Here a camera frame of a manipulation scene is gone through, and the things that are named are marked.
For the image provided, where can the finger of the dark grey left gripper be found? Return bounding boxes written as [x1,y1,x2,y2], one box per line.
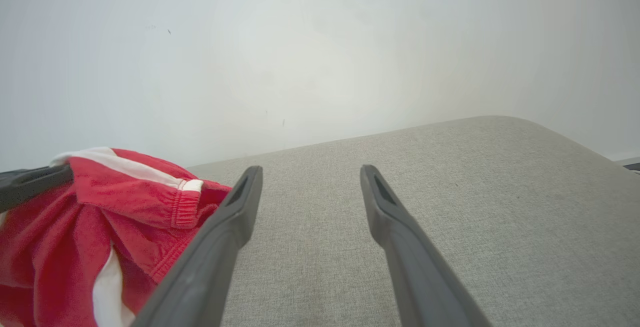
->
[0,165,74,214]

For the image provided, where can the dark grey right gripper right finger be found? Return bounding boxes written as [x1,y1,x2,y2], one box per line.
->
[360,164,494,327]

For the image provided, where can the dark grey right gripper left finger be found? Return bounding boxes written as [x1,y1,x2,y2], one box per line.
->
[131,165,264,327]

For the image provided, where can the red shorts with white stripe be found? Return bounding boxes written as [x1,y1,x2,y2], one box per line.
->
[0,147,233,327]

